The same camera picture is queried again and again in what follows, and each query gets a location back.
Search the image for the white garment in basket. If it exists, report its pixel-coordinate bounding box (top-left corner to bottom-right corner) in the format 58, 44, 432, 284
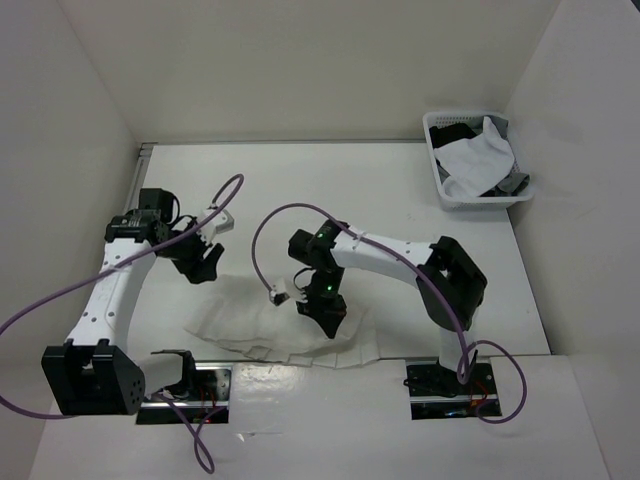
432, 115, 515, 199

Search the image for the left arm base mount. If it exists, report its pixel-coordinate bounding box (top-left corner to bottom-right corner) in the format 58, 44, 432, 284
136, 349, 232, 426

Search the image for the grey garment in basket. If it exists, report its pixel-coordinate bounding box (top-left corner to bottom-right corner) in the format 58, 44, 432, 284
482, 115, 530, 197

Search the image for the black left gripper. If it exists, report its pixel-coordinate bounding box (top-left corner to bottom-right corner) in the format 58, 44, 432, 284
158, 216, 224, 285

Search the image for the aluminium table edge rail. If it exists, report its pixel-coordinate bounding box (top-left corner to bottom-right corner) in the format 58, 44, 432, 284
123, 142, 156, 213

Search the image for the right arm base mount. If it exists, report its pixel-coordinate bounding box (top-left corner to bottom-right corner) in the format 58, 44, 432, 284
403, 360, 502, 420

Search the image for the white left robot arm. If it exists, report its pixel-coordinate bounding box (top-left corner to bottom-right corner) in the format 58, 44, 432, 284
41, 188, 234, 416

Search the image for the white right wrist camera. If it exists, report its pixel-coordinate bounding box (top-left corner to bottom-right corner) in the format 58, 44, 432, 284
269, 278, 307, 306

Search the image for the white plastic basket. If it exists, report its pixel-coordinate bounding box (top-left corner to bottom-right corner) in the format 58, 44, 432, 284
422, 110, 534, 211

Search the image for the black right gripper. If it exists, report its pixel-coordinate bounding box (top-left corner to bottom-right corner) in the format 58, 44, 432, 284
296, 266, 347, 337

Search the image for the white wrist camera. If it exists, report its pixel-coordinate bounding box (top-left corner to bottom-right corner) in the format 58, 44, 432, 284
269, 278, 307, 306
196, 205, 235, 245

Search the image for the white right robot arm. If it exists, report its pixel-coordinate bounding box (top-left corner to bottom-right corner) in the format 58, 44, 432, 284
189, 220, 487, 393

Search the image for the white pleated skirt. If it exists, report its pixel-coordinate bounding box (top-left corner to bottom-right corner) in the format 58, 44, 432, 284
184, 275, 380, 369

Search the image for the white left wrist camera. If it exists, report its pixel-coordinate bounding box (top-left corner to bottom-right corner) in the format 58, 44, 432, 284
196, 205, 235, 245

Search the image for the black garment in basket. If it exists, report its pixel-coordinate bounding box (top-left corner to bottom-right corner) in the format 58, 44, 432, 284
428, 123, 477, 149

